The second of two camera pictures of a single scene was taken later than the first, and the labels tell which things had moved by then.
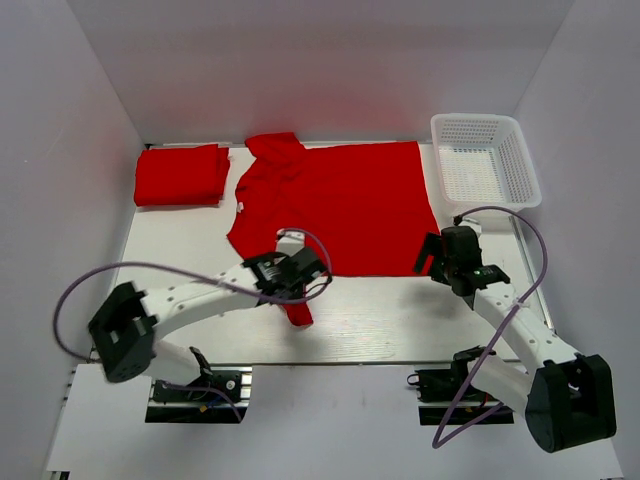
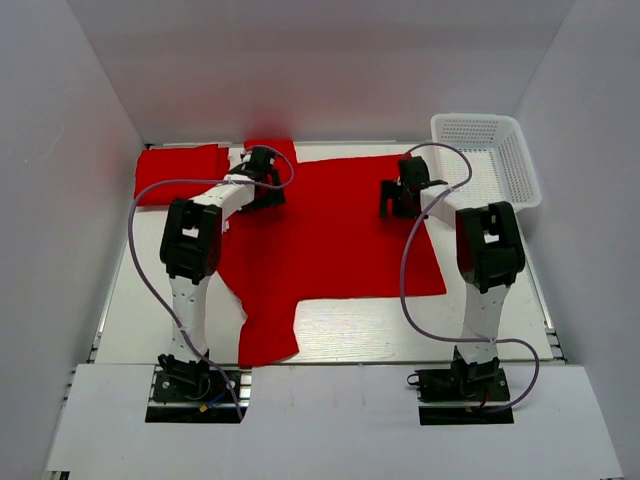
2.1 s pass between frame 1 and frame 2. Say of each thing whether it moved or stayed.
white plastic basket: stayed
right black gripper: moved
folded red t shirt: stayed
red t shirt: moved
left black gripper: moved
